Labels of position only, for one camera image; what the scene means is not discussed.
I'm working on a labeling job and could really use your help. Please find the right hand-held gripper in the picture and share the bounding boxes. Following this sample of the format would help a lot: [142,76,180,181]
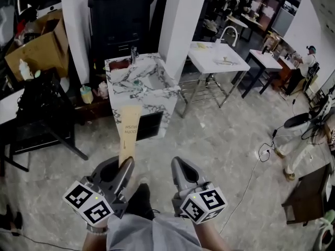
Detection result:
[171,156,228,225]

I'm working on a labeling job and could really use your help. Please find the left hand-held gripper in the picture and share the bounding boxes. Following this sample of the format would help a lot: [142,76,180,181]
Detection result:
[62,155,136,226]

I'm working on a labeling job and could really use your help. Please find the tan toothbrush box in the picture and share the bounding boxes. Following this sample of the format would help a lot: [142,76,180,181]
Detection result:
[118,105,143,168]

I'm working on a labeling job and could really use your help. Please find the person's left forearm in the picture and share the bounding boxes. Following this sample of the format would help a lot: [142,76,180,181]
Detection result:
[83,224,109,251]

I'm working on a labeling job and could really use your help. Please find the person's right forearm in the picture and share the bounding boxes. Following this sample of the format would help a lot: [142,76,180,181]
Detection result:
[192,219,231,251]

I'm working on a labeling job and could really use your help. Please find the person's black shoe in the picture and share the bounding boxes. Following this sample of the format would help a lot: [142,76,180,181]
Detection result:
[125,182,155,221]

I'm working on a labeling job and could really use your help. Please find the person's grey clothing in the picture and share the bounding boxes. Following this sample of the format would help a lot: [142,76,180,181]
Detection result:
[106,212,203,251]

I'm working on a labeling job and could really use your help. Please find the black table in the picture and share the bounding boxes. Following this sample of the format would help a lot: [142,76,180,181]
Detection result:
[0,71,89,178]

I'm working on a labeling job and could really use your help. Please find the yellow lidded cup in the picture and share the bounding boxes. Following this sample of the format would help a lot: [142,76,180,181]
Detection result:
[79,85,94,105]

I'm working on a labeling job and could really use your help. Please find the pink teapot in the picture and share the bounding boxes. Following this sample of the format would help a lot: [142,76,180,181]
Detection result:
[97,82,109,100]

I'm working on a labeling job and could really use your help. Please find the marble washbasin cabinet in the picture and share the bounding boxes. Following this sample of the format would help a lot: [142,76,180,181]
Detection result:
[104,52,182,141]

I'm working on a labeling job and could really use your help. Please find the dark red tray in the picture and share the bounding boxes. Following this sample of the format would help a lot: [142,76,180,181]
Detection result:
[108,59,132,71]

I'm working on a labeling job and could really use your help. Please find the chrome basin faucet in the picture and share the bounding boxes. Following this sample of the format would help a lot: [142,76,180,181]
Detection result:
[129,45,140,65]

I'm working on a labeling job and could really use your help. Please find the white flat board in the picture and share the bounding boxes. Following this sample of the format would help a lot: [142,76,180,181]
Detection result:
[0,87,26,126]

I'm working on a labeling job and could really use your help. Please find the white sink on steel stand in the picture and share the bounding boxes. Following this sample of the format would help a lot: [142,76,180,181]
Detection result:
[180,41,252,118]

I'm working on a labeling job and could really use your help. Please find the glass pot lid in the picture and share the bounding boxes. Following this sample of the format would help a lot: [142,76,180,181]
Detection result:
[213,56,237,65]

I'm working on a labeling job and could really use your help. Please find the white round stool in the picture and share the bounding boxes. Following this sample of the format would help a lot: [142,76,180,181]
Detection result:
[283,113,312,131]

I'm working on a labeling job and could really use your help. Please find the dark wooden side table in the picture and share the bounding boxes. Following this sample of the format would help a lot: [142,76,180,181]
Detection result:
[282,163,333,226]

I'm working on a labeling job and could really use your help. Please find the white water bottle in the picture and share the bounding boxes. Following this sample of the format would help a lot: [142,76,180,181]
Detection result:
[18,59,35,82]

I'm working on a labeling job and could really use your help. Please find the cardboard box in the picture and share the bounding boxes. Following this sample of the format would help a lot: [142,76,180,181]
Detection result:
[4,9,70,82]

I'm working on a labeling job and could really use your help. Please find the small white table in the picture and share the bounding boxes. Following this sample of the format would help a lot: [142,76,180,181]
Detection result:
[241,49,284,99]

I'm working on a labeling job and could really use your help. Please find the black cabinet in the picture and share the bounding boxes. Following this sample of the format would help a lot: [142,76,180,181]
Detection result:
[87,0,155,70]

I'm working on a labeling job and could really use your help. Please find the white gooseneck faucet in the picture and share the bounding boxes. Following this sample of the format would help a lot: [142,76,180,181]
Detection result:
[219,26,238,48]

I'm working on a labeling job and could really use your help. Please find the round white table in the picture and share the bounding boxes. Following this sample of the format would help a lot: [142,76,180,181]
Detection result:
[226,14,248,29]

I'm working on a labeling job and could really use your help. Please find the white rounded appliance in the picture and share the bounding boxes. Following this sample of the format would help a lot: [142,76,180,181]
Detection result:
[36,3,63,12]

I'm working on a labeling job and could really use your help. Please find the white bead bracelet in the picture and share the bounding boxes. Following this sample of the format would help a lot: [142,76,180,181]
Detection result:
[86,224,109,236]

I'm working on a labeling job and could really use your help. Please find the white floor cable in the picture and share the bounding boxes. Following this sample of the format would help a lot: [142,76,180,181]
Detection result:
[218,142,276,235]

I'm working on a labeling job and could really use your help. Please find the black floor cable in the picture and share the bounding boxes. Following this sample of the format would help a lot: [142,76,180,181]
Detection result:
[9,231,80,251]

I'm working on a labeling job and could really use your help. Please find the black tangled cable pile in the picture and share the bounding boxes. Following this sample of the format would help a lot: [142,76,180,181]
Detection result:
[16,76,69,120]

